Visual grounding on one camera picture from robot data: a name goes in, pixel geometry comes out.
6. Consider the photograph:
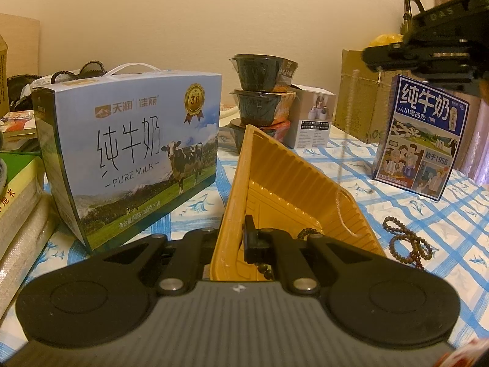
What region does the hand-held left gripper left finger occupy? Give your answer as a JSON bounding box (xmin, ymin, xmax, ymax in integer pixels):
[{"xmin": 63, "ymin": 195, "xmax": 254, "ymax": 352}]
[{"xmin": 102, "ymin": 226, "xmax": 221, "ymax": 296}]

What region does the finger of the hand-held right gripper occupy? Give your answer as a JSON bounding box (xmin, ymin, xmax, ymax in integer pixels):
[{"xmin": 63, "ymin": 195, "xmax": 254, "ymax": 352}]
[
  {"xmin": 367, "ymin": 60, "xmax": 487, "ymax": 85},
  {"xmin": 361, "ymin": 42, "xmax": 473, "ymax": 64}
]

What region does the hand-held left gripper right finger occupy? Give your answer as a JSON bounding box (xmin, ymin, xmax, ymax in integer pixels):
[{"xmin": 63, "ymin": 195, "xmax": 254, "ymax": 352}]
[{"xmin": 242, "ymin": 215, "xmax": 386, "ymax": 295}]

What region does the dark bead bracelet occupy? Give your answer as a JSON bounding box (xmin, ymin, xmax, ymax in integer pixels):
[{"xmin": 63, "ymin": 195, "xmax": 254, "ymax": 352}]
[{"xmin": 255, "ymin": 228, "xmax": 322, "ymax": 280}]

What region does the yellow plastic tray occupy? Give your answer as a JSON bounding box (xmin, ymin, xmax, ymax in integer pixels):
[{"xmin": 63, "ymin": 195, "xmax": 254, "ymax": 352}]
[{"xmin": 209, "ymin": 124, "xmax": 387, "ymax": 281}]

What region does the brown bead bracelet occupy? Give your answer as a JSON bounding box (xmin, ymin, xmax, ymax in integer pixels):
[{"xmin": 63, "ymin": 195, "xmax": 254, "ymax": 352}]
[{"xmin": 383, "ymin": 216, "xmax": 437, "ymax": 273}]

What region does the yellow plastic bag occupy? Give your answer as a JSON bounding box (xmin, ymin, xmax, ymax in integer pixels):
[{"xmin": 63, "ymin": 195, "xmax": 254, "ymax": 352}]
[{"xmin": 369, "ymin": 34, "xmax": 406, "ymax": 49}]

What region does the dark blue illustrated milk carton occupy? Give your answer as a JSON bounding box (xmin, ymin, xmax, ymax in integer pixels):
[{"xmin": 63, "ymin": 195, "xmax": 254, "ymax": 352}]
[{"xmin": 372, "ymin": 74, "xmax": 470, "ymax": 202}]

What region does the open brown cardboard box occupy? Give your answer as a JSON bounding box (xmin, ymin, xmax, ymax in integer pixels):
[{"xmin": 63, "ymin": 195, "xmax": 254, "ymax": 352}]
[{"xmin": 334, "ymin": 48, "xmax": 402, "ymax": 144}]

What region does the pink patterned curtain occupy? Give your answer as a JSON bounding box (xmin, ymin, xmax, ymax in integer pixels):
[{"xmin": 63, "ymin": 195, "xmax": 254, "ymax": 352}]
[{"xmin": 432, "ymin": 0, "xmax": 489, "ymax": 184}]

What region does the light blue cow milk carton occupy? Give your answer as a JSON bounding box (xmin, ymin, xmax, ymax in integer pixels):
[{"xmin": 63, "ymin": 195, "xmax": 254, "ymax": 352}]
[{"xmin": 31, "ymin": 63, "xmax": 223, "ymax": 254}]

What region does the small white product box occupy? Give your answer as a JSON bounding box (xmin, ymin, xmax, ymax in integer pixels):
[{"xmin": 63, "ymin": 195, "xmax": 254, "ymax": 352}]
[{"xmin": 288, "ymin": 84, "xmax": 337, "ymax": 150}]

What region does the blue checked tablecloth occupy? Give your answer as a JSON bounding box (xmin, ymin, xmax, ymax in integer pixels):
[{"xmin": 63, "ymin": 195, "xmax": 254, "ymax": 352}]
[{"xmin": 0, "ymin": 122, "xmax": 489, "ymax": 367}]

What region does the clear vacuum rice bag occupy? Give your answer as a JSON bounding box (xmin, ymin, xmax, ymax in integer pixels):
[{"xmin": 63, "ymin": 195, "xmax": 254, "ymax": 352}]
[{"xmin": 0, "ymin": 194, "xmax": 61, "ymax": 316}]

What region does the green rice package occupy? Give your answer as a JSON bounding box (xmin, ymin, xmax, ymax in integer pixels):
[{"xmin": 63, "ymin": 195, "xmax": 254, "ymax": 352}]
[{"xmin": 0, "ymin": 152, "xmax": 47, "ymax": 232}]

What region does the stack of books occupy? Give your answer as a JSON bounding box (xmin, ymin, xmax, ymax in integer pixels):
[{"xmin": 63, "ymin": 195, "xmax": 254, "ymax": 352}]
[{"xmin": 0, "ymin": 110, "xmax": 39, "ymax": 151}]

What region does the beige board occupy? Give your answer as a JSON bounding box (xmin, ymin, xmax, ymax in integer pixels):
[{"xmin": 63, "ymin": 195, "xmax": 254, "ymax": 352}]
[{"xmin": 0, "ymin": 13, "xmax": 41, "ymax": 82}]

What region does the white cable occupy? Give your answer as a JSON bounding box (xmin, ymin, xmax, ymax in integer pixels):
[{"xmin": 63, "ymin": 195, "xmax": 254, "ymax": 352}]
[{"xmin": 219, "ymin": 104, "xmax": 241, "ymax": 121}]

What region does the black corded bag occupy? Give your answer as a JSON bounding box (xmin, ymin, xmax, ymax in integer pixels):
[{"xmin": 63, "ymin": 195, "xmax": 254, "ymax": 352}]
[{"xmin": 7, "ymin": 60, "xmax": 105, "ymax": 112}]

